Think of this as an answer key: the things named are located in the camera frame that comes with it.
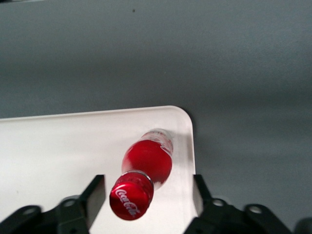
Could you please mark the white rectangular tray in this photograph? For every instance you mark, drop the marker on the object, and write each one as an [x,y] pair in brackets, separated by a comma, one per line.
[61,151]

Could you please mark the red coke bottle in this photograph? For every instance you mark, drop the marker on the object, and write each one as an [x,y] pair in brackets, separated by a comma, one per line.
[146,170]

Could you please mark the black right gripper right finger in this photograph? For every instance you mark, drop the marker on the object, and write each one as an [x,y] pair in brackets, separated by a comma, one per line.
[214,214]

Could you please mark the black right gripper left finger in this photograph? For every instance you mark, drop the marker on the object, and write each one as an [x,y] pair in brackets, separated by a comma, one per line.
[73,214]

